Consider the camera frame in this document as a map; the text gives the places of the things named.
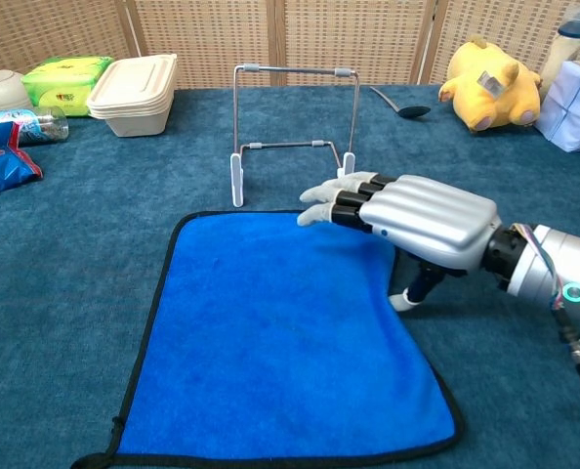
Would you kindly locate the beige lidded lunch box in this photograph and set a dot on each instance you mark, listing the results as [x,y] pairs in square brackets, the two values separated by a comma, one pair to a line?
[134,93]

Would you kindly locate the beige bowl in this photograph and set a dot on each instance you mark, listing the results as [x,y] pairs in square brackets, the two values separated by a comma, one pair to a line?
[2,93]

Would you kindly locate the clear plastic bottle blue label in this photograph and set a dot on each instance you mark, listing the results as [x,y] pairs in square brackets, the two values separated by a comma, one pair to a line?
[41,127]

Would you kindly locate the blue towel with black trim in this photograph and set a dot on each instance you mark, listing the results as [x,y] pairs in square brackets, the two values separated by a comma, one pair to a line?
[270,342]

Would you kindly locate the baby bottle with blue cap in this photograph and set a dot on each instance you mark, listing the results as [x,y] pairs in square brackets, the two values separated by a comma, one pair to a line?
[561,49]

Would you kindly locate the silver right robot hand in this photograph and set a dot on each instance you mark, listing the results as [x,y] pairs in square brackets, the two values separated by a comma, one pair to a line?
[431,220]

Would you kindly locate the dark metal spoon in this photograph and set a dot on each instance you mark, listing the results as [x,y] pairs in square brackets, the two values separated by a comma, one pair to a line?
[413,112]

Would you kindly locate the white blue wet wipes pack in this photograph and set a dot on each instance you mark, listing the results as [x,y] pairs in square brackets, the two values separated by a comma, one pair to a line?
[573,112]

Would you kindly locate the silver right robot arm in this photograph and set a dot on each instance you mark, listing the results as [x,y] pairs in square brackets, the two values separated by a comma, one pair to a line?
[568,264]

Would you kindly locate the woven wooden folding screen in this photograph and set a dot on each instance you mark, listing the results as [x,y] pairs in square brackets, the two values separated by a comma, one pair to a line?
[212,39]

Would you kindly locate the green tissue pack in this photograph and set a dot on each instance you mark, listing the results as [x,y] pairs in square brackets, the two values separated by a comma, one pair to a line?
[60,78]

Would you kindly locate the yellow plush toy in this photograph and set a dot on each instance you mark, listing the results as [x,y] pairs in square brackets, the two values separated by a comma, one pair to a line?
[485,102]

